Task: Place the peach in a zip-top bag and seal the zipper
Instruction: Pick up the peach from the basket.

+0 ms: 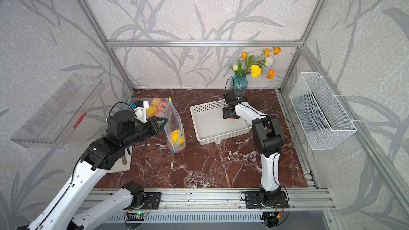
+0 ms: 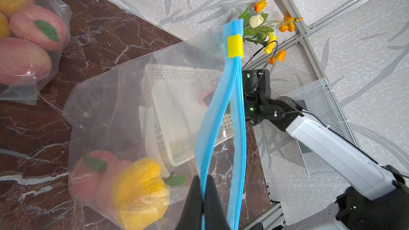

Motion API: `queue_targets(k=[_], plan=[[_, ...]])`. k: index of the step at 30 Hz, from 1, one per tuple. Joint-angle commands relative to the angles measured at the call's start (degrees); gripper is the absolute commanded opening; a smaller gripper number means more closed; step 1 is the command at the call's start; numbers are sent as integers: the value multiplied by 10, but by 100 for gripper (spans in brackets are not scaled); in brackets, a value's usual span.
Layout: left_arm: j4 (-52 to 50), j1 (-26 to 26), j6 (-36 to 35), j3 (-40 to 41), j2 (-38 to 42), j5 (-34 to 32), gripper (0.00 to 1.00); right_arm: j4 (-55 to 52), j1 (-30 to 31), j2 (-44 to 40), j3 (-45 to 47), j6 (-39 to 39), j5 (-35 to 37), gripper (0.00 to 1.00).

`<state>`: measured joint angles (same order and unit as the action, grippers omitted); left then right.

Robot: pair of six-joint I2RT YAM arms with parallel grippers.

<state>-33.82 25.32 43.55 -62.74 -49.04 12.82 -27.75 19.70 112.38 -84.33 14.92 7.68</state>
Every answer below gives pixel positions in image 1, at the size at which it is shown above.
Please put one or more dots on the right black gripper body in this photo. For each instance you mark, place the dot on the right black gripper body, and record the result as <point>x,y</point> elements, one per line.
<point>225,112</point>

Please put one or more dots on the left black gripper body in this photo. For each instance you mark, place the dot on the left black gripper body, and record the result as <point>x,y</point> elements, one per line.
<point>139,131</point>

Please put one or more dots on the yellow peach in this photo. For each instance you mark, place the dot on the yellow peach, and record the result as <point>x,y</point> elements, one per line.
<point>151,111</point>
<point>177,138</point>

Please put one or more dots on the clear zip-top bag blue zipper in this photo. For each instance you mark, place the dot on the clear zip-top bag blue zipper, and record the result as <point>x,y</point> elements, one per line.
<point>159,113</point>

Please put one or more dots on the pink peach bottom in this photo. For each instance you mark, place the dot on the pink peach bottom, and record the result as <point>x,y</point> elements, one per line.
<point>162,106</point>

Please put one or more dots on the pink peach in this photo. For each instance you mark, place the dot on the pink peach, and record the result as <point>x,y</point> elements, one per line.
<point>156,102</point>
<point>162,106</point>

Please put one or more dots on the white plastic fruit basket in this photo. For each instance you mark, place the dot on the white plastic fruit basket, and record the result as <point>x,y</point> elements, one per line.
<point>211,127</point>

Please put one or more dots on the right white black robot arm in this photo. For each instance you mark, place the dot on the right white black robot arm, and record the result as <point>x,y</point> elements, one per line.
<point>268,141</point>

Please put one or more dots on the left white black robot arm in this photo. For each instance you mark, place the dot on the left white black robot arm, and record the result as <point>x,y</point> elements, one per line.
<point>93,164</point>

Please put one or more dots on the blue glass vase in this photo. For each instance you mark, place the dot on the blue glass vase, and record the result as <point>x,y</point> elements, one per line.
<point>239,85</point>

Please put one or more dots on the small brown woven basket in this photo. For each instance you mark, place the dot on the small brown woven basket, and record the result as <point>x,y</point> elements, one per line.
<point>124,160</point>

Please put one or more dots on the orange yellow artificial flowers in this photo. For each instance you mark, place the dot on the orange yellow artificial flowers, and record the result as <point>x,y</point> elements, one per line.
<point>255,64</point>

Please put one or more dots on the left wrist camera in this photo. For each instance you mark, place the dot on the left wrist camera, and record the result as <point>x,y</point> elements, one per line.
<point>140,108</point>

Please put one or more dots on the clear plastic wall shelf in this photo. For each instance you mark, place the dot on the clear plastic wall shelf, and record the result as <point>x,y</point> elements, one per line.
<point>53,124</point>

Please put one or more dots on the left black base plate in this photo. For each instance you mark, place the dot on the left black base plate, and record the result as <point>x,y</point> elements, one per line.
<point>147,201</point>

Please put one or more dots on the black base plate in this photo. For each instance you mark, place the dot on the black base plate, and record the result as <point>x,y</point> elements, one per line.
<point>147,201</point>
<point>253,201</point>

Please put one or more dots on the white wire mesh basket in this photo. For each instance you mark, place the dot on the white wire mesh basket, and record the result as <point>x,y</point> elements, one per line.
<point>324,120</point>

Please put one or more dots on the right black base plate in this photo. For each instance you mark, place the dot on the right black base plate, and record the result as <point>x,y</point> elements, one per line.
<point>253,201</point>

